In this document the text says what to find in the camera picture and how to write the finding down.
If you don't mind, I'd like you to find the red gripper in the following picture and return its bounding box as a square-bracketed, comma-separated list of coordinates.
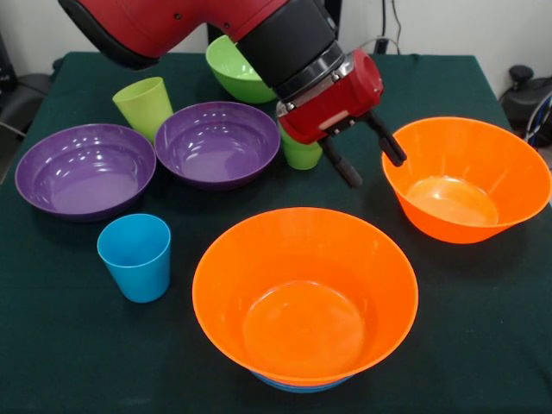
[275, 48, 408, 189]

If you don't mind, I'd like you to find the orange bowl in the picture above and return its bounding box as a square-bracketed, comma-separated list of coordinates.
[381, 116, 552, 245]
[191, 206, 419, 383]

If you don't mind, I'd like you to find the blue bowl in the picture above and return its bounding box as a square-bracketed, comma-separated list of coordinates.
[252, 371, 353, 394]

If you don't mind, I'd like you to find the purple bowl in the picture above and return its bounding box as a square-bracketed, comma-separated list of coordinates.
[154, 101, 282, 191]
[14, 122, 158, 223]

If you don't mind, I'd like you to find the green bowl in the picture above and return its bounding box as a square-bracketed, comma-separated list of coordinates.
[205, 34, 277, 104]

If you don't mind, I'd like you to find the yellow-green cup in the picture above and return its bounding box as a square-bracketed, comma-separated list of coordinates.
[111, 76, 174, 143]

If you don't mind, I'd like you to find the blue cup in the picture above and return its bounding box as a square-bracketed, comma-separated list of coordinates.
[96, 213, 173, 304]

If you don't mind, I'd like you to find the dark green table cloth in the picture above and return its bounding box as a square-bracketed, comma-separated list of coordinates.
[0, 51, 552, 414]

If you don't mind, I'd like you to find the black equipment box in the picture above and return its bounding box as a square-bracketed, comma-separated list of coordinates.
[0, 32, 19, 92]

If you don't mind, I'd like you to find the black hanging cable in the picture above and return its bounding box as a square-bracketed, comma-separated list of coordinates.
[379, 0, 405, 55]

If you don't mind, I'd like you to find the grey pedestal foot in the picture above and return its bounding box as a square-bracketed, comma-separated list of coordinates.
[0, 58, 64, 130]
[499, 64, 552, 139]

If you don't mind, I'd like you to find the tangle of cables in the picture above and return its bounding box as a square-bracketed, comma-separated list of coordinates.
[526, 94, 552, 143]

